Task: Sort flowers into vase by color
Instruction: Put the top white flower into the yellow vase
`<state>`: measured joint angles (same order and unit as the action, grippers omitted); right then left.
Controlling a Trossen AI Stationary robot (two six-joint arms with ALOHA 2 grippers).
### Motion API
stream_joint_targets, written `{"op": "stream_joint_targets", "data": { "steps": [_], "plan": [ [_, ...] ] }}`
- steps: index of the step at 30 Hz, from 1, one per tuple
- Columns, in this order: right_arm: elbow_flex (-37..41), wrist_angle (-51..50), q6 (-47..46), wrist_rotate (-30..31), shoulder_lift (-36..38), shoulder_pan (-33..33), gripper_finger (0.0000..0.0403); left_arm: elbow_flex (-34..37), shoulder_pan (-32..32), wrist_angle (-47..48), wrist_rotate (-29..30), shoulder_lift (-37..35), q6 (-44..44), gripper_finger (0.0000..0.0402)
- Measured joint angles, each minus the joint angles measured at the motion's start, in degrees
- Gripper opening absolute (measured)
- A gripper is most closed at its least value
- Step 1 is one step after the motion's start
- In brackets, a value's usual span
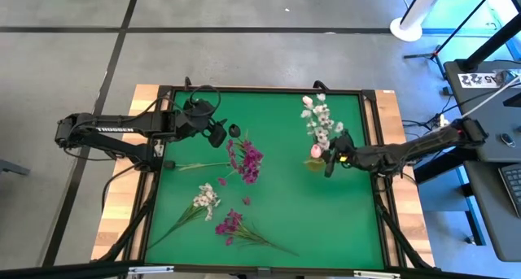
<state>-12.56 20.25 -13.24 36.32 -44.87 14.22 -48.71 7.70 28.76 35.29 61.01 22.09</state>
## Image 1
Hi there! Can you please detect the thin black tripod stand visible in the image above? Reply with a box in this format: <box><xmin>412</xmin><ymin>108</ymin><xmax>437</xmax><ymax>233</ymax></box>
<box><xmin>402</xmin><ymin>0</ymin><xmax>502</xmax><ymax>96</ymax></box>

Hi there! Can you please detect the grey side desk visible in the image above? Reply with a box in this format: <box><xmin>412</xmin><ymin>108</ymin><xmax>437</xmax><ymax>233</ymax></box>
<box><xmin>442</xmin><ymin>59</ymin><xmax>521</xmax><ymax>163</ymax></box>

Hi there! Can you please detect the thick black stand post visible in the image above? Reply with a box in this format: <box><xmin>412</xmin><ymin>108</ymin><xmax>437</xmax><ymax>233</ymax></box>
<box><xmin>458</xmin><ymin>10</ymin><xmax>521</xmax><ymax>73</ymax></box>

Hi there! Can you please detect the white blossom spray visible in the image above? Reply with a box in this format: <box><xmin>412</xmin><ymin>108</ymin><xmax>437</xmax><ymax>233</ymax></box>
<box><xmin>300</xmin><ymin>93</ymin><xmax>345</xmax><ymax>152</ymax></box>
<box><xmin>147</xmin><ymin>182</ymin><xmax>222</xmax><ymax>249</ymax></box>

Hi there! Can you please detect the silver aluminium profile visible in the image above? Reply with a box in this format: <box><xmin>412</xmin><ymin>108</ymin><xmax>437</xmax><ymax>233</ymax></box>
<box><xmin>352</xmin><ymin>270</ymin><xmax>402</xmax><ymax>279</ymax></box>
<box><xmin>127</xmin><ymin>265</ymin><xmax>175</xmax><ymax>276</ymax></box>

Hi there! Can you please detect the white floor-standing pole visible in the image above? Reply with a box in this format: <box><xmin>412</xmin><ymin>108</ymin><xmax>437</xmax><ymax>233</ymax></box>
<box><xmin>389</xmin><ymin>0</ymin><xmax>449</xmax><ymax>43</ymax></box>

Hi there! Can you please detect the grey keyboard desk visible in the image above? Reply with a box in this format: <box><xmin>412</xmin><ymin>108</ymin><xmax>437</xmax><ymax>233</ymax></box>
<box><xmin>463</xmin><ymin>159</ymin><xmax>521</xmax><ymax>263</ymax></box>

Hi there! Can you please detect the white printed label card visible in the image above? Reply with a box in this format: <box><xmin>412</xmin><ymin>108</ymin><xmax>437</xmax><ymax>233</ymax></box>
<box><xmin>457</xmin><ymin>72</ymin><xmax>500</xmax><ymax>89</ymax></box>

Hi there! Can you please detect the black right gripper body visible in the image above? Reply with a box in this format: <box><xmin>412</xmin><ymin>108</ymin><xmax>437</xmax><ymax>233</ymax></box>
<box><xmin>323</xmin><ymin>131</ymin><xmax>359</xmax><ymax>178</ymax></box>

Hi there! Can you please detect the amber glass bottle vase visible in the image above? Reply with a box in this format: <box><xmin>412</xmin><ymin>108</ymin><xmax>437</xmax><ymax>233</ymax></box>
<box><xmin>303</xmin><ymin>156</ymin><xmax>326</xmax><ymax>173</ymax></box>

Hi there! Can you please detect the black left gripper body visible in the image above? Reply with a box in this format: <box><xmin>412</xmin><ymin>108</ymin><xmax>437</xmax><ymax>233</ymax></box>
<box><xmin>174</xmin><ymin>98</ymin><xmax>229</xmax><ymax>149</ymax></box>

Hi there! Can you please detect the white cable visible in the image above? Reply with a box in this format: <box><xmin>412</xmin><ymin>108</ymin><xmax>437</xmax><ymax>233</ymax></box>
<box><xmin>462</xmin><ymin>74</ymin><xmax>521</xmax><ymax>118</ymax></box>

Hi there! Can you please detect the black keyboard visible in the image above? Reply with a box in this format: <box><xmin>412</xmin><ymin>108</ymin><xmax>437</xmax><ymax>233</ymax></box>
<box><xmin>497</xmin><ymin>162</ymin><xmax>521</xmax><ymax>219</ymax></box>

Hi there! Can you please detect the black aluminium table frame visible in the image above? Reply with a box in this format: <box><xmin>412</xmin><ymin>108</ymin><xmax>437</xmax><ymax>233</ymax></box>
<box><xmin>91</xmin><ymin>81</ymin><xmax>436</xmax><ymax>279</ymax></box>

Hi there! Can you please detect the purple flower bunch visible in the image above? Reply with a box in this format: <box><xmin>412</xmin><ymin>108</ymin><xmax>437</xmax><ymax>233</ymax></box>
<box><xmin>225</xmin><ymin>138</ymin><xmax>265</xmax><ymax>186</ymax></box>
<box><xmin>214</xmin><ymin>208</ymin><xmax>300</xmax><ymax>258</ymax></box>

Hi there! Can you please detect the grey furniture foot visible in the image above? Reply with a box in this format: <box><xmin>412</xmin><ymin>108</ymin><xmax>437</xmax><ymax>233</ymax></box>
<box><xmin>0</xmin><ymin>159</ymin><xmax>32</xmax><ymax>177</ymax></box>

